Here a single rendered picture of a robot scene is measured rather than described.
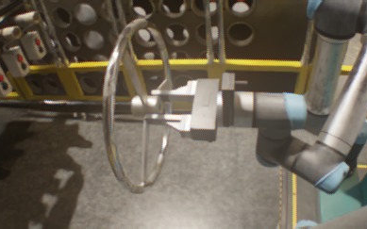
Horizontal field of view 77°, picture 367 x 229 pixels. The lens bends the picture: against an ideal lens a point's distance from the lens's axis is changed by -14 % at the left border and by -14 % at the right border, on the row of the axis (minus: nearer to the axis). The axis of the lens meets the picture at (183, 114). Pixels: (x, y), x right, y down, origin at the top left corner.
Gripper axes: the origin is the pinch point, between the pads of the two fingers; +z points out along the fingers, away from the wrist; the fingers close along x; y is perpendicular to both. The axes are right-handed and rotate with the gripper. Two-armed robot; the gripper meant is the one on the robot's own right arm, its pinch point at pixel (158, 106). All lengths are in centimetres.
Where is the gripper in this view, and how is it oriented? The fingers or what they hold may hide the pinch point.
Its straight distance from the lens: 59.2
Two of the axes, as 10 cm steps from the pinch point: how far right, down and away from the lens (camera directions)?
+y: 1.5, 5.6, 8.1
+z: -9.8, -0.4, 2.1
